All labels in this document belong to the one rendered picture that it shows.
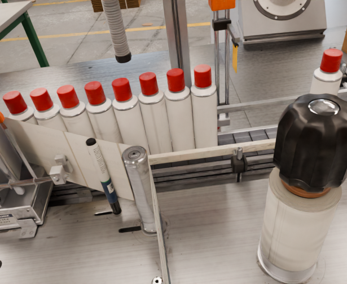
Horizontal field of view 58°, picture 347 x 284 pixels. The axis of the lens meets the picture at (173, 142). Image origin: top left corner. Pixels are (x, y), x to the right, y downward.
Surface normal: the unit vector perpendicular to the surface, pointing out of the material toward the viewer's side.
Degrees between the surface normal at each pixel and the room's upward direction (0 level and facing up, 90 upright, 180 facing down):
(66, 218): 0
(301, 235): 92
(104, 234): 0
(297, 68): 0
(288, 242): 88
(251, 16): 45
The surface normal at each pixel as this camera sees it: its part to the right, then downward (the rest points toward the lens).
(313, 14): -0.10, -0.06
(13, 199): -0.11, -0.74
